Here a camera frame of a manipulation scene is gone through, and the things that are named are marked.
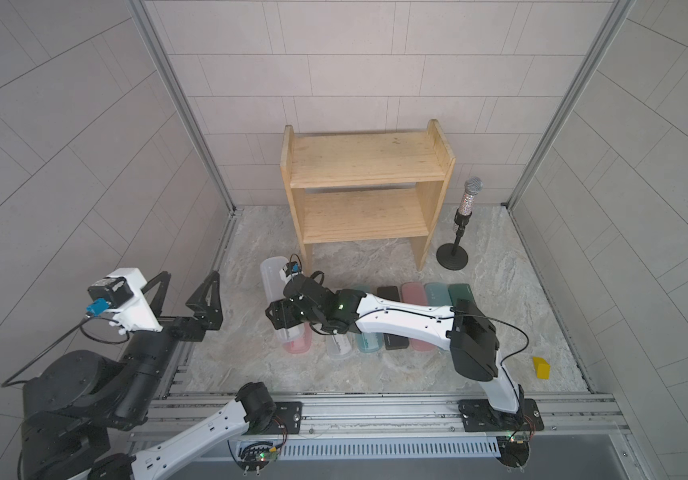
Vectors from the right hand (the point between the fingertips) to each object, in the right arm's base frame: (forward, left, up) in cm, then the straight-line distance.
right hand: (276, 311), depth 75 cm
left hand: (-7, +4, +30) cm, 31 cm away
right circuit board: (-31, -56, -22) cm, 67 cm away
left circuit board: (-28, +4, -13) cm, 31 cm away
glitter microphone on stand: (+22, -54, -13) cm, 60 cm away
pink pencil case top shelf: (-4, -4, -13) cm, 14 cm away
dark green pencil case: (+10, -54, -15) cm, 57 cm away
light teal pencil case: (-5, -23, -12) cm, 27 cm away
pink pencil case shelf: (+10, -39, -13) cm, 42 cm away
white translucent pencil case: (-5, -15, -13) cm, 21 cm away
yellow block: (-13, -69, -16) cm, 72 cm away
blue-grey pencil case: (+10, -46, -15) cm, 50 cm away
